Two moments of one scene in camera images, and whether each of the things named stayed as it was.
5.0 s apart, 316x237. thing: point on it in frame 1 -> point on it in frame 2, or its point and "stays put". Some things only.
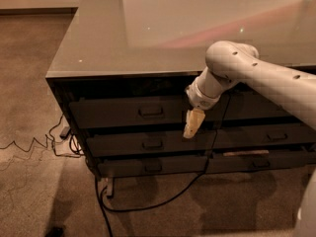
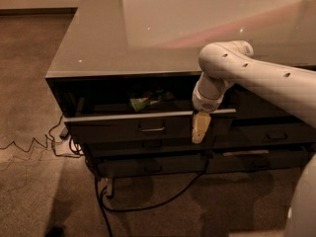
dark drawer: [144, 112] -> [146, 126]
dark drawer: [150, 143] stays put
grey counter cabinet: [131, 51] stays put
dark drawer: [151, 166] stays put
